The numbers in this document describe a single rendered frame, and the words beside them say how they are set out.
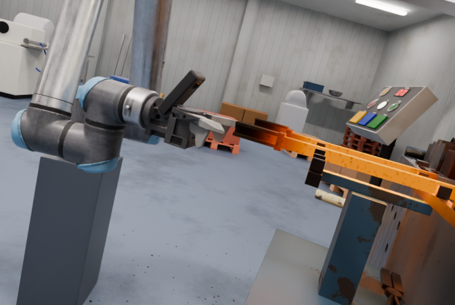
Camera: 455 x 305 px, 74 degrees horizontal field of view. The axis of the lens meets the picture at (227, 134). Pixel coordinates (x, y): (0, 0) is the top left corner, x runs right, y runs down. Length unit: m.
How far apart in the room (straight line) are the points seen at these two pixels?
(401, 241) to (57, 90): 0.90
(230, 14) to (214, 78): 1.91
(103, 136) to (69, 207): 0.55
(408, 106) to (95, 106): 1.21
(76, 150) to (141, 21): 0.42
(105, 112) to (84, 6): 0.27
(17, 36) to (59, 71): 4.77
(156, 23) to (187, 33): 8.57
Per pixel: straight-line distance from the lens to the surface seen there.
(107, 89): 0.73
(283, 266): 0.72
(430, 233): 0.90
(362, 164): 0.61
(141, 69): 1.02
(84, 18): 0.84
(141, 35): 0.98
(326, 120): 9.95
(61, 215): 1.27
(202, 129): 0.59
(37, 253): 1.37
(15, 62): 5.46
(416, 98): 1.50
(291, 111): 8.12
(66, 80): 0.81
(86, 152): 0.76
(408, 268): 0.92
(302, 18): 9.83
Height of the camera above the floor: 0.99
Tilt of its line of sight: 9 degrees down
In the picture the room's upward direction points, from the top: 15 degrees clockwise
